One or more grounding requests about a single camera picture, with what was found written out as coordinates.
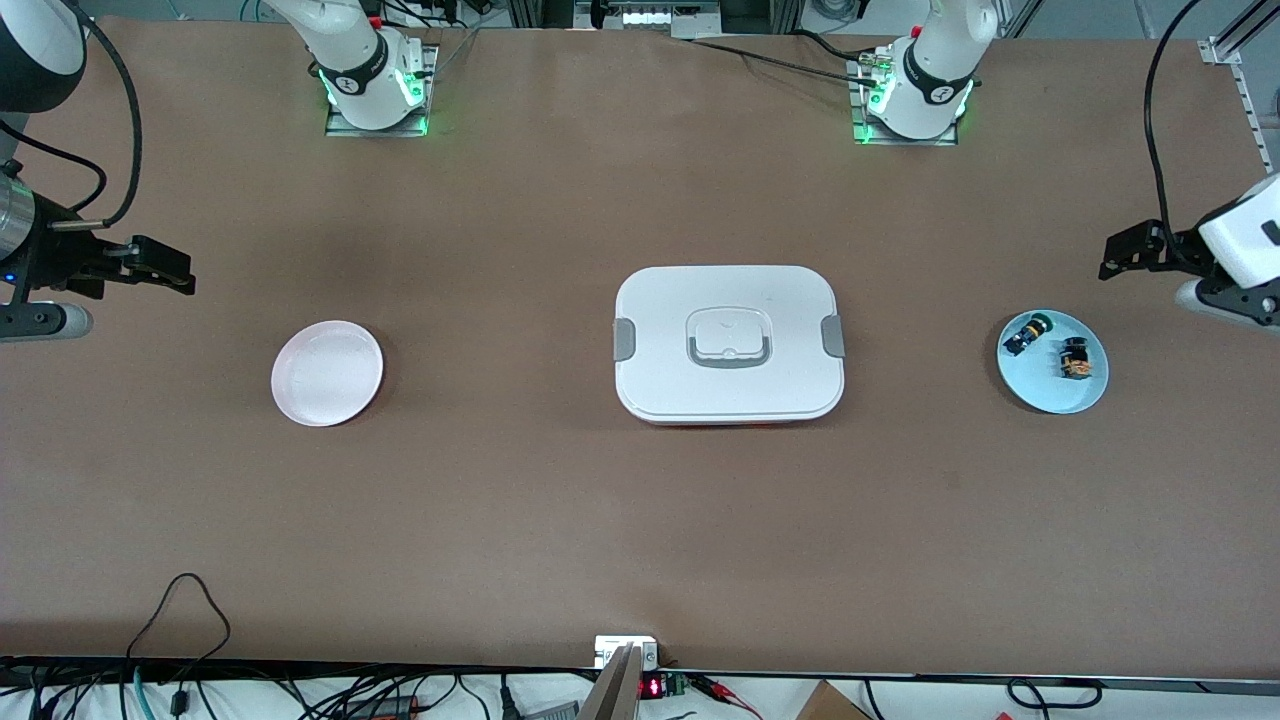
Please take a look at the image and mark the thin black looped cable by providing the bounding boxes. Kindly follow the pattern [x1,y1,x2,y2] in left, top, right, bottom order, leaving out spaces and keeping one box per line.
[120,572,233,720]

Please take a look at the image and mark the light blue round plate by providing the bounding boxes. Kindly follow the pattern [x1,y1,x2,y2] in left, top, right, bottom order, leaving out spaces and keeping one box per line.
[996,309,1109,415]

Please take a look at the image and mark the aluminium profile with perforated strip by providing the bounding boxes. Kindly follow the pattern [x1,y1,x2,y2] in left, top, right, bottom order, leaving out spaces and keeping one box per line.
[1198,0,1280,171]

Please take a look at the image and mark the red clip wires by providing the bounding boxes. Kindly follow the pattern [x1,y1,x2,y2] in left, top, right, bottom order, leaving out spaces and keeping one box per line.
[700,675,761,719]

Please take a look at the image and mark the small white mounting box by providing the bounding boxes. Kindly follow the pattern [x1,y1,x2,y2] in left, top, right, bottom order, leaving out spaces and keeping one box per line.
[594,636,659,669]

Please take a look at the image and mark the black cable across table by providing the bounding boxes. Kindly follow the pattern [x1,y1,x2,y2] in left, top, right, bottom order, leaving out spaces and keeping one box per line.
[685,30,881,86]

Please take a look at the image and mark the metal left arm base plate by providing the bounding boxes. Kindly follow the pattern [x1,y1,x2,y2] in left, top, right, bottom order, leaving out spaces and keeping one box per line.
[848,55,961,148]

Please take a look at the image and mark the black oval cable loop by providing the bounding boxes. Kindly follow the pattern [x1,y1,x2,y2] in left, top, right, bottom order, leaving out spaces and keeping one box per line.
[1005,678,1103,711]

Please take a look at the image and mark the pink round plate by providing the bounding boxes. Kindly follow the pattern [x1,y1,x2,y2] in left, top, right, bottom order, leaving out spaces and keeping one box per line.
[271,320,384,428]

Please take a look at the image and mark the brown cardboard piece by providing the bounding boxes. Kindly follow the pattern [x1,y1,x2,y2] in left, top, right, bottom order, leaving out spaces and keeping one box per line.
[795,680,871,720]

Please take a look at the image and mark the grey wooden camera post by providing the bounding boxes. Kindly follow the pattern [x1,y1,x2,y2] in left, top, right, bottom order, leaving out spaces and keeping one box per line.
[580,645,646,720]

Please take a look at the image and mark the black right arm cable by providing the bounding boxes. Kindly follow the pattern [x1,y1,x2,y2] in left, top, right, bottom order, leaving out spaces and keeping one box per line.
[0,5,143,233]

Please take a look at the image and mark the green blue switch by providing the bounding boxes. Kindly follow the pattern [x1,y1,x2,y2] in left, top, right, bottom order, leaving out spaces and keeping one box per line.
[1003,313,1053,358]

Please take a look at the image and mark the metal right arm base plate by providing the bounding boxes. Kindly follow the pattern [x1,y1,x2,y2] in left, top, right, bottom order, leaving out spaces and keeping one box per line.
[325,45,439,138]

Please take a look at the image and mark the white lidded container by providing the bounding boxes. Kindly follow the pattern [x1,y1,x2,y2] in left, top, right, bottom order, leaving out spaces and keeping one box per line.
[613,265,846,428]

